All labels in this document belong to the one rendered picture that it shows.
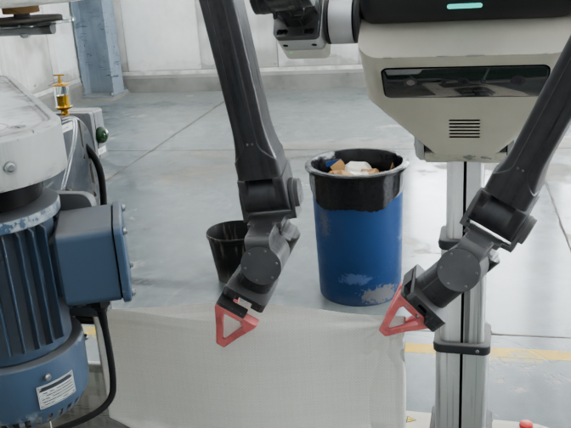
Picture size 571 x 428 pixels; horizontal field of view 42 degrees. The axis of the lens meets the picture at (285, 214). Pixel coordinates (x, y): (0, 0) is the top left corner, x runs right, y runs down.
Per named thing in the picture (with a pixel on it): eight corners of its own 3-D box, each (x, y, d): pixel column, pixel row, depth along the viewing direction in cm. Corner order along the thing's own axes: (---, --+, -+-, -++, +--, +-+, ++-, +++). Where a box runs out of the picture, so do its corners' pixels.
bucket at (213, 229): (273, 266, 397) (269, 220, 388) (259, 290, 369) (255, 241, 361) (219, 264, 403) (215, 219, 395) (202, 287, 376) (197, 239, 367)
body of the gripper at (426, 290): (403, 300, 102) (443, 267, 99) (408, 270, 112) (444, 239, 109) (436, 331, 103) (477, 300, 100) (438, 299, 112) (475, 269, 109)
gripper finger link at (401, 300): (364, 324, 108) (410, 285, 104) (369, 302, 114) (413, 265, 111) (397, 356, 108) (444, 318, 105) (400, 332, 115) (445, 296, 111)
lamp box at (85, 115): (108, 155, 135) (101, 107, 132) (97, 162, 131) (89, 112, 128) (70, 156, 136) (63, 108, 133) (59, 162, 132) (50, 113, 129)
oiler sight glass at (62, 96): (74, 104, 125) (70, 83, 124) (67, 107, 123) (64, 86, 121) (60, 104, 125) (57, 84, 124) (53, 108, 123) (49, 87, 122)
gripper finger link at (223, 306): (195, 341, 110) (220, 293, 106) (210, 318, 116) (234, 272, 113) (236, 363, 110) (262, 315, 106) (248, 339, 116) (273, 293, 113)
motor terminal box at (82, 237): (137, 285, 92) (124, 197, 88) (140, 322, 83) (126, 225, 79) (68, 295, 90) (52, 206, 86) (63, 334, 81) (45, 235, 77)
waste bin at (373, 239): (413, 268, 381) (412, 146, 360) (407, 314, 334) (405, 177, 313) (321, 266, 392) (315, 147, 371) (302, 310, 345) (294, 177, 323)
